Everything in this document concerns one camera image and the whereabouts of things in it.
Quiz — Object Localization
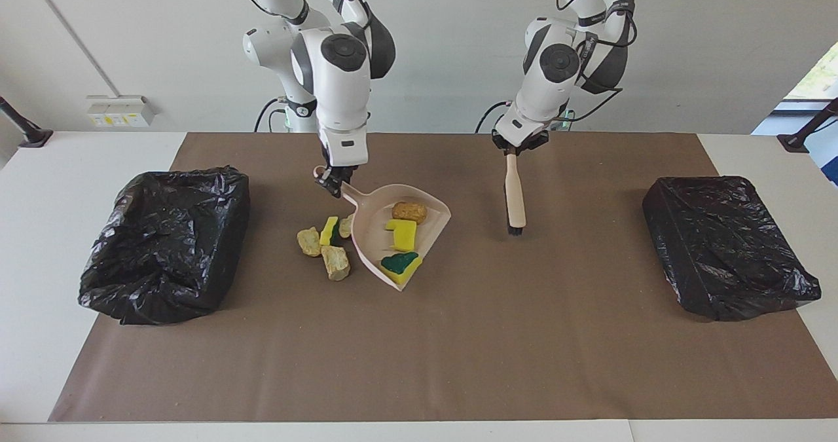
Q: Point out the beige hand brush black bristles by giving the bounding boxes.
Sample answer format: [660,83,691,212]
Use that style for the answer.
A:
[503,154,528,236]

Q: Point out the beige plastic dustpan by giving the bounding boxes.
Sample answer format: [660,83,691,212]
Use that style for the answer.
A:
[313,166,452,292]

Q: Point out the brown cork-like sponge lump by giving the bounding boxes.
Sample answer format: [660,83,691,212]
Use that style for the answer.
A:
[392,201,428,225]

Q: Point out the yellow sponge piece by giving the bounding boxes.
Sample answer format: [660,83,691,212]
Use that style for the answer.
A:
[384,219,418,253]

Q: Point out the yellow sponge green scouring pad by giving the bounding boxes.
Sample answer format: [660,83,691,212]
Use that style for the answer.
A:
[380,251,424,285]

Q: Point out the black bag-lined trash bin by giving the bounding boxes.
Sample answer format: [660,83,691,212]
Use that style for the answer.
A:
[642,176,822,322]
[79,165,251,326]

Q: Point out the brown paper table mat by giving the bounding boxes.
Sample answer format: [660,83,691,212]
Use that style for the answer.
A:
[49,132,838,423]

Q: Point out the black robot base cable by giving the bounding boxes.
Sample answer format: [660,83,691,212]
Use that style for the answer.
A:
[475,100,511,134]
[254,97,290,133]

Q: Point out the white wall socket box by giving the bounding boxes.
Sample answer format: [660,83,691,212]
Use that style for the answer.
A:
[86,95,158,128]

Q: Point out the black camera stand foot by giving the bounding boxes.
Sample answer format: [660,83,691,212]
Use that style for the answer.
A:
[777,97,838,154]
[0,95,54,149]

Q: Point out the window with dark frame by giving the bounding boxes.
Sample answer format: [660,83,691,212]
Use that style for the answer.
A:
[752,41,838,187]

